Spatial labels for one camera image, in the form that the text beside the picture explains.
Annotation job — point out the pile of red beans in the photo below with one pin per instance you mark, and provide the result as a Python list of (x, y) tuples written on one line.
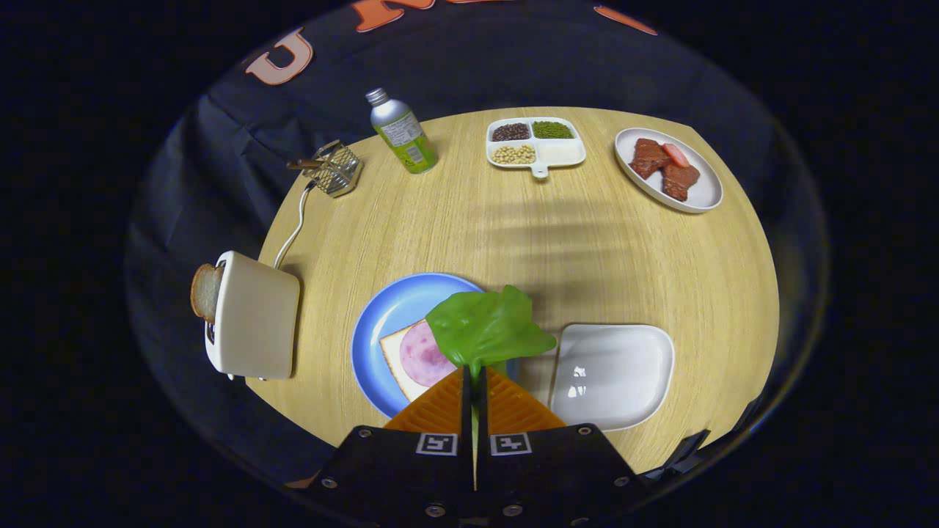
[(510, 132)]

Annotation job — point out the blue round plate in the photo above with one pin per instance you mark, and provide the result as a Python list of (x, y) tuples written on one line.
[(389, 315)]

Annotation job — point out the pink meat slice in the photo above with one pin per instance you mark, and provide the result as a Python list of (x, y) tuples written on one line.
[(675, 155)]

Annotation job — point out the pink ham slice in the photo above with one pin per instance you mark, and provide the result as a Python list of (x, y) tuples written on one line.
[(422, 356)]

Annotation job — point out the small brown meat slice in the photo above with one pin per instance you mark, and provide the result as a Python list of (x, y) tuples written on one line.
[(678, 182)]

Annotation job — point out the pile of yellow soybeans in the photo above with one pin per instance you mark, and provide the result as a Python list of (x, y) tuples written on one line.
[(513, 154)]

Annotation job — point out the green bottle with silver cap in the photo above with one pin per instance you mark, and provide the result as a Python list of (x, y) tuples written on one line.
[(407, 139)]

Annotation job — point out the cream toaster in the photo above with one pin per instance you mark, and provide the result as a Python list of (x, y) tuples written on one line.
[(257, 323)]

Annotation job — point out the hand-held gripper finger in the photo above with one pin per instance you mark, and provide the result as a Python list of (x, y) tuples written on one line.
[(466, 411), (483, 411)]

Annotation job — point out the white bread slice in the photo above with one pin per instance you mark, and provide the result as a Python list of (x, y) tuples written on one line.
[(396, 359)]

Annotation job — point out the white oval plate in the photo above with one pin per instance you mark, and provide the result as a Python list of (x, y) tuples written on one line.
[(704, 187)]

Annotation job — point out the white empty square plate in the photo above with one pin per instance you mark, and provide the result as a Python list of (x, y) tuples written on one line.
[(616, 374)]

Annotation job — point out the pile of green beans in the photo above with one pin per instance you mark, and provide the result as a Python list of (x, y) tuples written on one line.
[(552, 130)]

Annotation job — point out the green lettuce leaf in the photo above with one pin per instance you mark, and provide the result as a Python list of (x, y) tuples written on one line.
[(484, 330)]

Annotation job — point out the large brown meat slice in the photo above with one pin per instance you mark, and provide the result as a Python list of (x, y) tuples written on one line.
[(648, 158)]

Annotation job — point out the brown toast slice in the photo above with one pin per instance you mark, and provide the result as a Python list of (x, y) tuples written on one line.
[(205, 292)]

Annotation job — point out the white divided tray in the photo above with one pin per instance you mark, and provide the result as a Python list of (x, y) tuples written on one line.
[(561, 152)]

